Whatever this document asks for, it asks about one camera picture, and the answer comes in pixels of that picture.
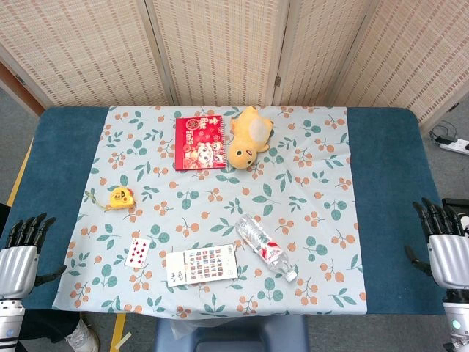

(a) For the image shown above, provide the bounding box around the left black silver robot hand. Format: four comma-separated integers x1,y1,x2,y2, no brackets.
0,212,67,300

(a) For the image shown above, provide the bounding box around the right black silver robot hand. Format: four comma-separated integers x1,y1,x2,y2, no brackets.
404,197,469,293

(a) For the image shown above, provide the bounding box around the yellow tape measure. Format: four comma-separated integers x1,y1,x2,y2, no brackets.
84,186,136,213

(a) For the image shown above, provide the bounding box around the black box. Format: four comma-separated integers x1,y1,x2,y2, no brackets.
441,197,469,221

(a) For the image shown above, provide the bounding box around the black trouser leg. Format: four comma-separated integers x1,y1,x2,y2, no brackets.
18,309,84,344

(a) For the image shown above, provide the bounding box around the plain white sneaker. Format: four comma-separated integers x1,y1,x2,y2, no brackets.
65,318,100,352

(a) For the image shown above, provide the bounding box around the white power strip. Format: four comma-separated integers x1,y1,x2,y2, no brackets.
439,138,469,154

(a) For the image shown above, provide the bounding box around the ten of diamonds card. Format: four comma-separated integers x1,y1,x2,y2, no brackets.
125,237,152,268

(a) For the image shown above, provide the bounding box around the colourful pattern card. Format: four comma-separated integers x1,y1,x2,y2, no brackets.
165,243,238,287

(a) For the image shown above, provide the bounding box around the clear plastic water bottle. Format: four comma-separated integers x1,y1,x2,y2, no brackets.
234,214,298,282

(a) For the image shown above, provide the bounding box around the red spiral desk calendar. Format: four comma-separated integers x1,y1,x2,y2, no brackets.
174,115,227,172

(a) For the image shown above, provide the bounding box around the floral printed tablecloth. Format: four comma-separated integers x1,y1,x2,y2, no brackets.
52,105,368,318

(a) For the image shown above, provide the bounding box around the yellow plush toy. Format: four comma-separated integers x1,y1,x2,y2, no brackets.
227,105,275,170

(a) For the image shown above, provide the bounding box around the woven folding screen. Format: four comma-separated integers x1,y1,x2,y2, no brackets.
0,0,469,125

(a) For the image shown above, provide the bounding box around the black power adapter with cable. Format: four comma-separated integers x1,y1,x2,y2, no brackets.
428,123,459,145

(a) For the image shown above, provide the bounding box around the brown wooden door frame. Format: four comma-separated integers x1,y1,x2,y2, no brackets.
0,60,45,117

